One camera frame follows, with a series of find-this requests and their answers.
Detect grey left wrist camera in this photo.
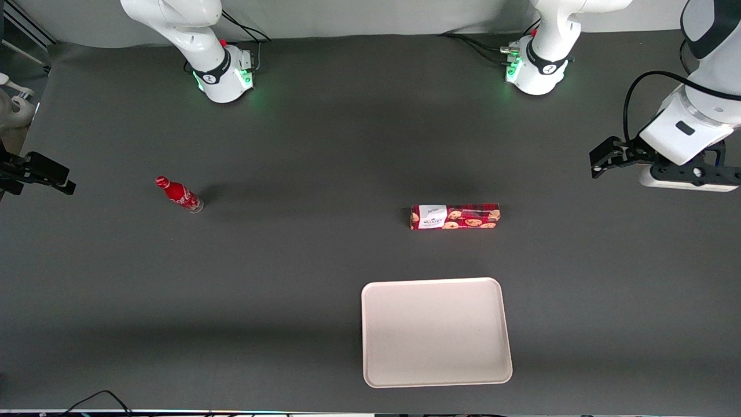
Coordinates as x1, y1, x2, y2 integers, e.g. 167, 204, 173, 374
639, 148, 741, 192

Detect black base cables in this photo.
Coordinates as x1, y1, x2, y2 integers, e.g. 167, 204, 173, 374
439, 17, 542, 65
220, 10, 273, 73

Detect red cookie box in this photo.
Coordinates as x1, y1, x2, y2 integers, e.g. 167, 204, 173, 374
410, 203, 501, 231

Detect black table edge cable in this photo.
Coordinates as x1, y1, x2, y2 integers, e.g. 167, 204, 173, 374
57, 390, 135, 417

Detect aluminium frame rail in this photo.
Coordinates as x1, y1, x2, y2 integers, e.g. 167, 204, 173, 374
0, 0, 60, 76

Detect white rounded fixture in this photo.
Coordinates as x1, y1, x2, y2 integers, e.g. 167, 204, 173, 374
0, 72, 36, 129

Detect beige plastic tray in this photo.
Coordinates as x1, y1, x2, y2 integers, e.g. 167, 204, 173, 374
361, 277, 514, 389

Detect red cola bottle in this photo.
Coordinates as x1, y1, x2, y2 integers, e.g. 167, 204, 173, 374
155, 176, 204, 214

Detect black right base cables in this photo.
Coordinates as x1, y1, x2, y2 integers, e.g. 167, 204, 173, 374
220, 10, 273, 73

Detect black left base cables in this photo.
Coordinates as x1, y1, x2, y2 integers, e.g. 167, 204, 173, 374
439, 17, 542, 65

